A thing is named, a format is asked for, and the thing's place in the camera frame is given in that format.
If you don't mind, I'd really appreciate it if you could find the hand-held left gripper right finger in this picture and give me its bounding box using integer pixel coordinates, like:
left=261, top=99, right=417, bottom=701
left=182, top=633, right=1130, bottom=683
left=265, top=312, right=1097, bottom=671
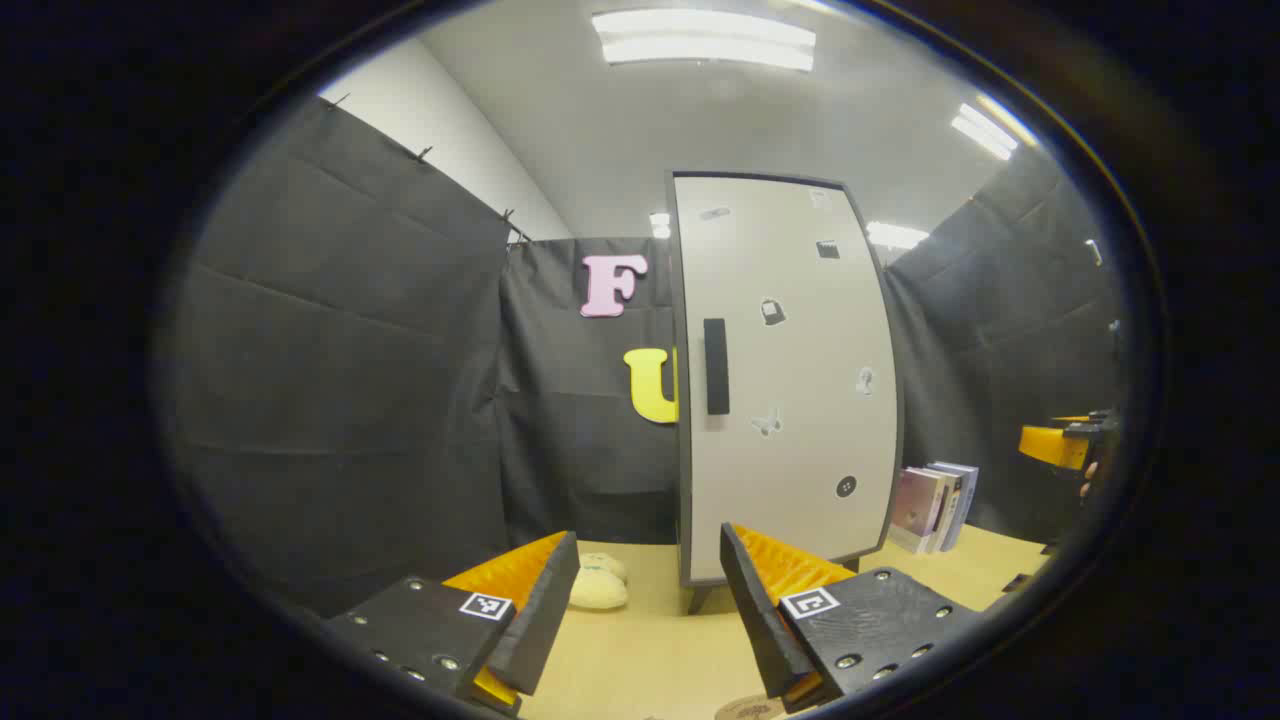
left=720, top=522, right=986, bottom=713

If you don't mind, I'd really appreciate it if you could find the black backdrop cloth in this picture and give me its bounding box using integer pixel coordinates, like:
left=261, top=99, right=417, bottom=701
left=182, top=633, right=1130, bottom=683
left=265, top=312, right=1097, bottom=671
left=160, top=95, right=1126, bottom=616

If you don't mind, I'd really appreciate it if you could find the grey blue book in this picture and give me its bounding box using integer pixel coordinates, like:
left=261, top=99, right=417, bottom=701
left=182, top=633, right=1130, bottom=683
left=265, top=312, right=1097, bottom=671
left=935, top=461, right=981, bottom=551

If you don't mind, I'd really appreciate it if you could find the light grey cabinet door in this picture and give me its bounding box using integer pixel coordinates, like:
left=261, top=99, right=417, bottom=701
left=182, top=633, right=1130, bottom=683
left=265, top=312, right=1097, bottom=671
left=668, top=172, right=904, bottom=586

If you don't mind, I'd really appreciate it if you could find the round brown coaster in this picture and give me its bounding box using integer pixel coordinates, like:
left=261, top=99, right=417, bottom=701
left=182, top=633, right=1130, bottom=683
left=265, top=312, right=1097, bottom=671
left=715, top=695, right=791, bottom=720

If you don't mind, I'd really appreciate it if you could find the white spine book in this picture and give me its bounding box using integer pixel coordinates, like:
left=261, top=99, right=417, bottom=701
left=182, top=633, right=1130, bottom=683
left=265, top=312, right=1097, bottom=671
left=925, top=464, right=964, bottom=553

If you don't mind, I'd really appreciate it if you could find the cream plush toy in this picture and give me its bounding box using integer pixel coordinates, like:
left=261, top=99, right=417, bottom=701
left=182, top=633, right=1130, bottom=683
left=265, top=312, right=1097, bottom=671
left=568, top=552, right=631, bottom=611

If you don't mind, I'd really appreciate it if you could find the dark grey cabinet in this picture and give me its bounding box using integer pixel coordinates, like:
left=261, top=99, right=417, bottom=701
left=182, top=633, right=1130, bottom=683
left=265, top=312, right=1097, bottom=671
left=665, top=170, right=906, bottom=613

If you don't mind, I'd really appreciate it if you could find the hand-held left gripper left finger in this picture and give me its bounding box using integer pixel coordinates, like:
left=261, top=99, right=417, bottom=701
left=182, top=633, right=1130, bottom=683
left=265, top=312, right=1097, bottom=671
left=325, top=530, right=581, bottom=717

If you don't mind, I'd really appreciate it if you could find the black door handle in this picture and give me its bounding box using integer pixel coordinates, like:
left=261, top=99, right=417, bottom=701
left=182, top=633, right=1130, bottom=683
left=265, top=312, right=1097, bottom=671
left=703, top=318, right=731, bottom=416

